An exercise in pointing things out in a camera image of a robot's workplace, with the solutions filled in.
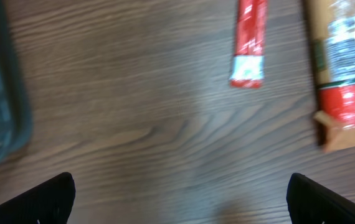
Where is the red stick sachet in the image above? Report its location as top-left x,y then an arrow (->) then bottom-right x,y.
229,0 -> 268,88

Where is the red snack package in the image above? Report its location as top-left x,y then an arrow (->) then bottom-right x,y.
304,0 -> 355,152

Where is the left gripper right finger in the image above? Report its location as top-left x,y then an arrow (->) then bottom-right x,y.
286,173 -> 355,224

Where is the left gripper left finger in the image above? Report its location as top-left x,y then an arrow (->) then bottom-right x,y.
0,172 -> 76,224

